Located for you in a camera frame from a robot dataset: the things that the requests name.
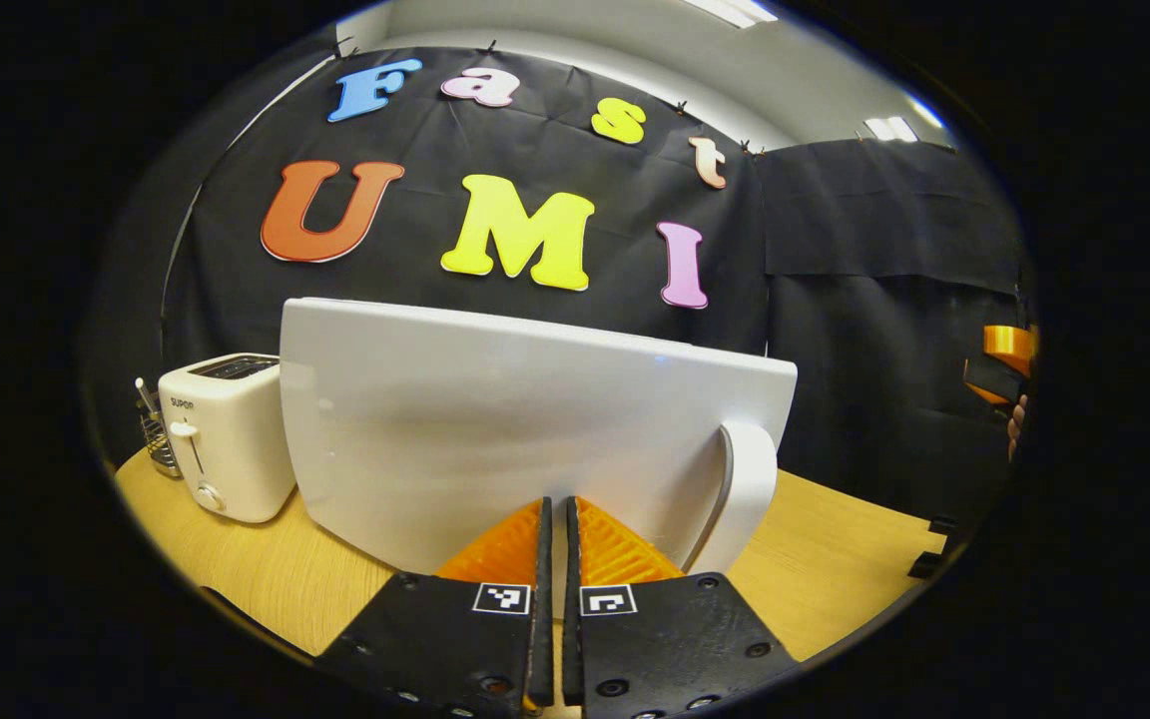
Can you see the cream white toaster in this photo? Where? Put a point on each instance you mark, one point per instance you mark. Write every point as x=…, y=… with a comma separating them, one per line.
x=231, y=439

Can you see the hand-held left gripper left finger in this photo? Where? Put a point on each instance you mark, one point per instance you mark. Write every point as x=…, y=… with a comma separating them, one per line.
x=543, y=639

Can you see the long ceiling light panel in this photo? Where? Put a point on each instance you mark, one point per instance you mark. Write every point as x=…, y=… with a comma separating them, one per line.
x=735, y=10

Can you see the white microwave oven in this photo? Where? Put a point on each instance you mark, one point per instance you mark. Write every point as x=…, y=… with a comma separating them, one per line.
x=485, y=429

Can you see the black table bracket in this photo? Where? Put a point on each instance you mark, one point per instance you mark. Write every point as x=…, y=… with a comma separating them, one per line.
x=934, y=549

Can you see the small ceiling light panel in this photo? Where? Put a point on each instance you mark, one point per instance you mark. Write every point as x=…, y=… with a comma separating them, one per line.
x=891, y=128

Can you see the black backdrop cloth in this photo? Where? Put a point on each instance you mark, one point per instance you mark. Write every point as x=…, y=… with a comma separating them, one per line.
x=864, y=330

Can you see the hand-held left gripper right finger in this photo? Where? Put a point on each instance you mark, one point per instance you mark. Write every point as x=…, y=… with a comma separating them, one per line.
x=571, y=639

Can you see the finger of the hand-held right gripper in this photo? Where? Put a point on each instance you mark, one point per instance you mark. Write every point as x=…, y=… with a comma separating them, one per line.
x=999, y=369

